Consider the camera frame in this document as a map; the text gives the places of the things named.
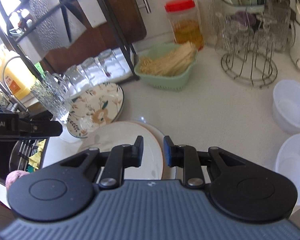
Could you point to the green plastic basket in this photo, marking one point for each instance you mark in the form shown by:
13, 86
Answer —
165, 82

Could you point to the tall clear glass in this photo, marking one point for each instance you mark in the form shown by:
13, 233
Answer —
213, 22

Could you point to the dried noodles bundle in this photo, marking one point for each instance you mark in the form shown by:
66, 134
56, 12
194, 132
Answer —
170, 60

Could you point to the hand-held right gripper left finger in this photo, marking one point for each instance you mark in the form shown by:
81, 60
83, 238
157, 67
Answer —
139, 152

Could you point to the white plastic bowl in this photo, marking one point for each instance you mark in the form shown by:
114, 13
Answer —
295, 160
291, 105

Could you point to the purple scrubber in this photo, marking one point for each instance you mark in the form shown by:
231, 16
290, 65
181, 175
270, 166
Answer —
245, 18

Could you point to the pink cloth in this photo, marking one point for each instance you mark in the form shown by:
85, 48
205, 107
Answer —
16, 178

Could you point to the white drip tray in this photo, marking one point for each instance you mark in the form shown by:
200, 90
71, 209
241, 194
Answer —
120, 67

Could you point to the orange liquid bottle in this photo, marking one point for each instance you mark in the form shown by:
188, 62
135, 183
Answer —
15, 77

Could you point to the textured glass pitcher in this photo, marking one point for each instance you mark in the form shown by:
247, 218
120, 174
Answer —
277, 27

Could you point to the yellow cloth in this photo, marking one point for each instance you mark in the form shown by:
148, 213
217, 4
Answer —
36, 157

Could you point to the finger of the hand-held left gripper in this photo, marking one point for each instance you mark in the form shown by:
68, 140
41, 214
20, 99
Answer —
42, 128

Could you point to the green and white utensil holder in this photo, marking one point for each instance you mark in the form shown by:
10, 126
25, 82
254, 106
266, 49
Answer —
245, 6

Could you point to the white plate with grey rim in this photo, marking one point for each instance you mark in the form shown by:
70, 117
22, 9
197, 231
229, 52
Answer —
160, 133

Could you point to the textured glass mug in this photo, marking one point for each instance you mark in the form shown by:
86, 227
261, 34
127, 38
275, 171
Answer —
50, 95

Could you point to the clear drinking glass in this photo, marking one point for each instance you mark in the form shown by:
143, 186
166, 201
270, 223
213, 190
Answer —
106, 60
90, 70
75, 77

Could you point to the round metal cup rack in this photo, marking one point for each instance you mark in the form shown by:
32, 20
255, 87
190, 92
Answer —
250, 75

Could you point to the stainless faucet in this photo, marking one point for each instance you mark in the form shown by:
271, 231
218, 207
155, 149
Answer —
13, 107

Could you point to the brown wooden cutting board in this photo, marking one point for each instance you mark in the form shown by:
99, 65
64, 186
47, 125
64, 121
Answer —
130, 10

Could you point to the floral plate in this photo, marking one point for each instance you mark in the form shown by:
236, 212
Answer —
73, 130
105, 100

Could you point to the red-lidded plastic jar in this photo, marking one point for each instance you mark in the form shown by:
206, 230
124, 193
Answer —
185, 25

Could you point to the textured glass plate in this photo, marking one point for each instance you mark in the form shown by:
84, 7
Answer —
43, 25

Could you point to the black metal dish rack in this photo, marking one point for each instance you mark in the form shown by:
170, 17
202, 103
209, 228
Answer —
122, 37

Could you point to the set of clear glass cups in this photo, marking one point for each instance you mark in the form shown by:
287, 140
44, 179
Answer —
240, 35

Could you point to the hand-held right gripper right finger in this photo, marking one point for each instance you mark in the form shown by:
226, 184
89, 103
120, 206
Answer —
167, 152

